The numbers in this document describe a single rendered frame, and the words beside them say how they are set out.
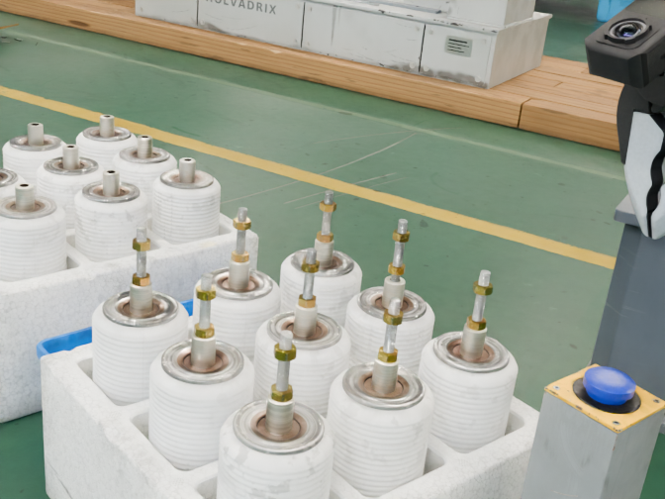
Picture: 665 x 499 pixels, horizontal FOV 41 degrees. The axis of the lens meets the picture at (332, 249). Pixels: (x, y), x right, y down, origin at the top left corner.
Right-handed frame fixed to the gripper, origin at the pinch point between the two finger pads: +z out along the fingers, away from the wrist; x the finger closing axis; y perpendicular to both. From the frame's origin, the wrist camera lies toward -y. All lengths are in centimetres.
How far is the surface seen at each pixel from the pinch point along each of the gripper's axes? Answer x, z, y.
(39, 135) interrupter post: 94, 20, -8
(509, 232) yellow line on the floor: 76, 46, 86
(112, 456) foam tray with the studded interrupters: 32, 30, -27
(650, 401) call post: -2.7, 14.8, 2.2
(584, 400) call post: 0.3, 14.7, -2.6
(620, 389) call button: -1.5, 13.2, -0.9
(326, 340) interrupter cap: 26.0, 20.9, -7.1
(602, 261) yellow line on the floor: 56, 46, 92
